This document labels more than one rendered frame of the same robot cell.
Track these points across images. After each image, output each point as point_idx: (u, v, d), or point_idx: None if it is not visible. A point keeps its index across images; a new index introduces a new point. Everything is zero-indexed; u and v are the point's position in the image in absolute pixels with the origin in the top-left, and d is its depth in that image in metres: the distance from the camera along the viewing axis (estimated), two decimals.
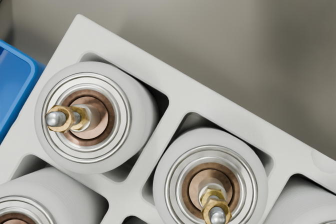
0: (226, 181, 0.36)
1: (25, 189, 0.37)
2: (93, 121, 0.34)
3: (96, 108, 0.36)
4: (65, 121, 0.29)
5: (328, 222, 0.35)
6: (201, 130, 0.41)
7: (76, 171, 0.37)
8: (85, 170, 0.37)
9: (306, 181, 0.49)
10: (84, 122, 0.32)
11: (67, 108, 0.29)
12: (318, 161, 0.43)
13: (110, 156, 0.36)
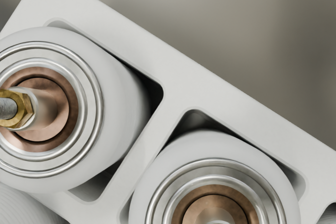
0: (240, 216, 0.24)
1: None
2: (42, 114, 0.22)
3: (51, 95, 0.24)
4: None
5: None
6: (210, 134, 0.29)
7: (19, 188, 0.25)
8: (31, 188, 0.25)
9: None
10: (22, 115, 0.20)
11: None
12: None
13: (69, 169, 0.24)
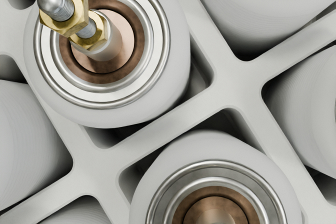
0: None
1: None
2: None
3: None
4: None
5: None
6: None
7: None
8: (331, 69, 0.24)
9: None
10: None
11: None
12: None
13: (335, 116, 0.23)
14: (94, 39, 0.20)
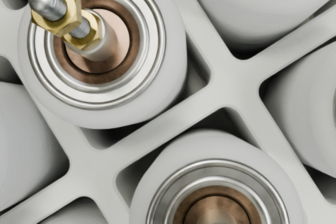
0: None
1: None
2: None
3: None
4: None
5: None
6: None
7: (333, 54, 0.24)
8: (329, 67, 0.23)
9: None
10: None
11: None
12: None
13: (333, 115, 0.23)
14: (88, 38, 0.20)
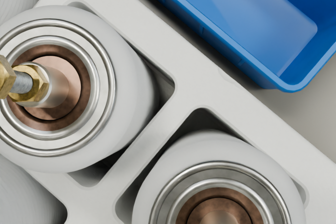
0: None
1: (122, 114, 0.24)
2: None
3: None
4: None
5: None
6: None
7: (145, 185, 0.24)
8: (142, 200, 0.24)
9: None
10: None
11: None
12: None
13: None
14: None
